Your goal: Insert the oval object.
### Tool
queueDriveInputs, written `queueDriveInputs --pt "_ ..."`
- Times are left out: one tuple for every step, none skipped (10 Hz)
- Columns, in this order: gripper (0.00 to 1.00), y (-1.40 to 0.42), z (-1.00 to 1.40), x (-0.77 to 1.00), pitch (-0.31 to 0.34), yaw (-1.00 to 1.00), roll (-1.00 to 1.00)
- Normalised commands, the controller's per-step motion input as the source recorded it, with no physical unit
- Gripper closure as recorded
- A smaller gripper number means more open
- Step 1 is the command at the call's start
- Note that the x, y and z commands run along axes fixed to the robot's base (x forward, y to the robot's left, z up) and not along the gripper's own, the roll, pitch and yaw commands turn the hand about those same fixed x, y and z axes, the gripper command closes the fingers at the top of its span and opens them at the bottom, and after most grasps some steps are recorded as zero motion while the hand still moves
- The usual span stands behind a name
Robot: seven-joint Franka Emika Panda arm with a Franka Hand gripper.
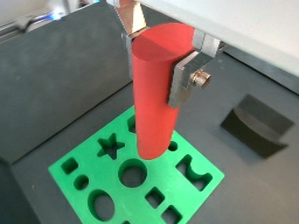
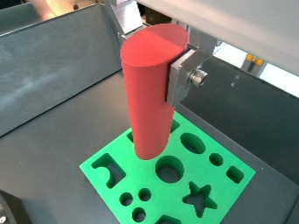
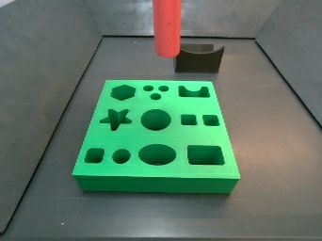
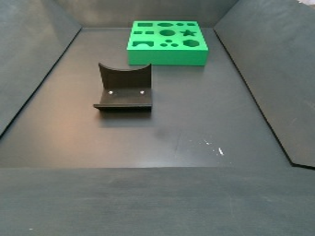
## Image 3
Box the red oval peg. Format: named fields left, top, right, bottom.
left=153, top=0, right=182, bottom=57

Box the green shape sorter block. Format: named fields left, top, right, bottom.
left=74, top=80, right=241, bottom=194

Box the black curved cradle block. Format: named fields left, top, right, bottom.
left=175, top=43, right=226, bottom=73

